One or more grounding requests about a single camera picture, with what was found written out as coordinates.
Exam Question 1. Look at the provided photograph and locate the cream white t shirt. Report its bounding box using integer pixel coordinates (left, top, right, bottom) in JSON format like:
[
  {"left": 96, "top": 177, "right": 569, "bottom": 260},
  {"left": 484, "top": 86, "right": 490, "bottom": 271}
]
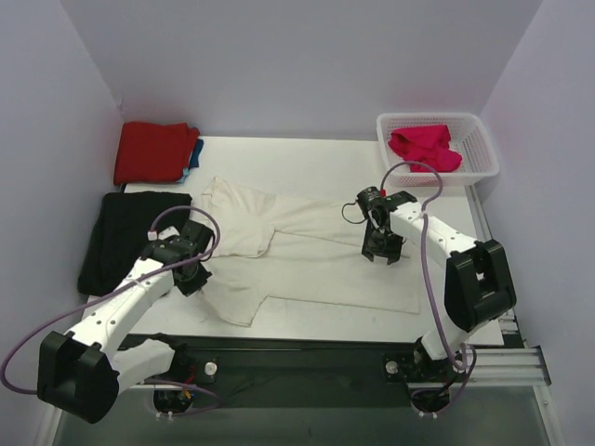
[{"left": 202, "top": 177, "right": 423, "bottom": 326}]

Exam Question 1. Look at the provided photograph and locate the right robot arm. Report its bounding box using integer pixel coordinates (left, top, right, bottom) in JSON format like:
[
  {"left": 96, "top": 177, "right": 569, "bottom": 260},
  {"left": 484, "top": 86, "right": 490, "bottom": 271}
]
[{"left": 355, "top": 187, "right": 517, "bottom": 379}]

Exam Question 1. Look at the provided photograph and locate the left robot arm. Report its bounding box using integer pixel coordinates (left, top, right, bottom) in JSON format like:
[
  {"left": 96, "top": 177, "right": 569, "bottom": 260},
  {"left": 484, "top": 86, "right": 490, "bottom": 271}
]
[{"left": 36, "top": 220, "right": 216, "bottom": 424}]

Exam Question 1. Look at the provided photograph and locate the black t shirt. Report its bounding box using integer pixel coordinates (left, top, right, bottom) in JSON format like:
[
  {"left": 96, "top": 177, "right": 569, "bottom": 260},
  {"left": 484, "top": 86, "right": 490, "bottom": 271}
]
[{"left": 77, "top": 191, "right": 192, "bottom": 296}]

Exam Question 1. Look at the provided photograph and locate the pink crumpled t shirt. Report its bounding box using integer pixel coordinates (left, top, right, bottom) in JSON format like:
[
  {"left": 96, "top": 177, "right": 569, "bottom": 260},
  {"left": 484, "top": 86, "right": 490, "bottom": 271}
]
[{"left": 389, "top": 125, "right": 462, "bottom": 173}]

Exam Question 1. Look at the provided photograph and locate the folded blue t shirt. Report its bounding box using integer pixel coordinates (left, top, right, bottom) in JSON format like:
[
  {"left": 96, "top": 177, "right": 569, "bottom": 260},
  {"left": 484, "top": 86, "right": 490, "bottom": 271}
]
[{"left": 179, "top": 138, "right": 204, "bottom": 182}]

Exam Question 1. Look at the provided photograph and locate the white plastic basket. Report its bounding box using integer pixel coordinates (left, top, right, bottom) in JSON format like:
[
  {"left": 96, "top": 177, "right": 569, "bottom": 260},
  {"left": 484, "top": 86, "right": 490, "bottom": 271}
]
[{"left": 377, "top": 111, "right": 499, "bottom": 187}]

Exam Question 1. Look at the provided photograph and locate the folded red t shirt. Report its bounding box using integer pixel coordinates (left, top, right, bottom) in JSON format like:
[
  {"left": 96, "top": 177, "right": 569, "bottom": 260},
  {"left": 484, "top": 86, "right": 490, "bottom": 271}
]
[{"left": 112, "top": 122, "right": 200, "bottom": 186}]

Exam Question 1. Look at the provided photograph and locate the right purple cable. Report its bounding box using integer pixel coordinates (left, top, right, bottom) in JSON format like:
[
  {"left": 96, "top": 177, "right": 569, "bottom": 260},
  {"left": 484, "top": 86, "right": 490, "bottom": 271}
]
[{"left": 380, "top": 161, "right": 478, "bottom": 417}]

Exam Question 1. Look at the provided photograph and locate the purple cable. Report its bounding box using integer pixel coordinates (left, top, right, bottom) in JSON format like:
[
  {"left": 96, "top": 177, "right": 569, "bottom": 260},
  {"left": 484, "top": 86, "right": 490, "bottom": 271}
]
[
  {"left": 380, "top": 161, "right": 478, "bottom": 417},
  {"left": 0, "top": 206, "right": 225, "bottom": 417}
]

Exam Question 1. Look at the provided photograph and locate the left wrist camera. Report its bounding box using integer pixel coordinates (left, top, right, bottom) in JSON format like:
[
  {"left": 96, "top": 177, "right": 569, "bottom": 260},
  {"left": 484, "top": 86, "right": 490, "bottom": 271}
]
[{"left": 147, "top": 226, "right": 179, "bottom": 242}]

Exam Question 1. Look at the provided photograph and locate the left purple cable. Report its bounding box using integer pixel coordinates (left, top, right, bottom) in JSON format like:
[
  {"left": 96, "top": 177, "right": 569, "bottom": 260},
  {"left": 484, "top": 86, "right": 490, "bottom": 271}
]
[{"left": 0, "top": 206, "right": 225, "bottom": 417}]

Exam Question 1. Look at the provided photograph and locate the aluminium mounting rail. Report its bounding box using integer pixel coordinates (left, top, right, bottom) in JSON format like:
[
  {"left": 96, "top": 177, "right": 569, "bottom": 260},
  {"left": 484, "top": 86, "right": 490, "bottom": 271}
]
[{"left": 115, "top": 346, "right": 552, "bottom": 389}]

